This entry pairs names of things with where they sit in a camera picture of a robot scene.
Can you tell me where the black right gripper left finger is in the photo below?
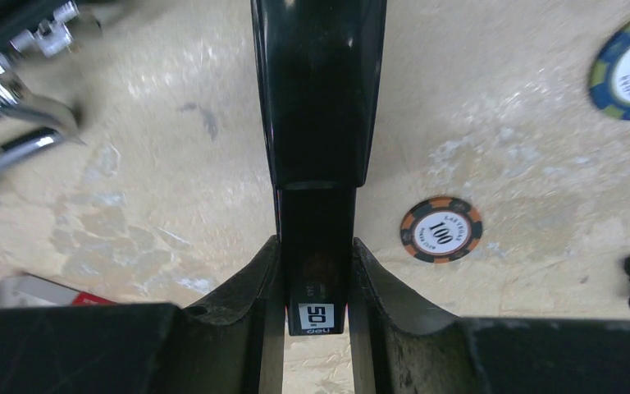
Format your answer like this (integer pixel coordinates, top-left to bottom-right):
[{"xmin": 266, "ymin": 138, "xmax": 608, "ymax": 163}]
[{"xmin": 0, "ymin": 237, "xmax": 285, "ymax": 393}]

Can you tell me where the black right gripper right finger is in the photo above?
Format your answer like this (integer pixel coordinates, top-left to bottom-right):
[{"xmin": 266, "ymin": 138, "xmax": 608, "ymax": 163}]
[{"xmin": 348, "ymin": 240, "xmax": 630, "ymax": 393}]

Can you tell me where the black stapler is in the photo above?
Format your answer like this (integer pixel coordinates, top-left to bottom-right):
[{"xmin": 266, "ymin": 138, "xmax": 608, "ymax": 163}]
[{"xmin": 251, "ymin": 0, "xmax": 386, "ymax": 336}]

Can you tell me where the right poker chip on table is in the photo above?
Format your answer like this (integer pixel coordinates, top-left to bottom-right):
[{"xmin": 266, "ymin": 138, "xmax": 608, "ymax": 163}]
[{"xmin": 399, "ymin": 196, "xmax": 483, "ymax": 263}]

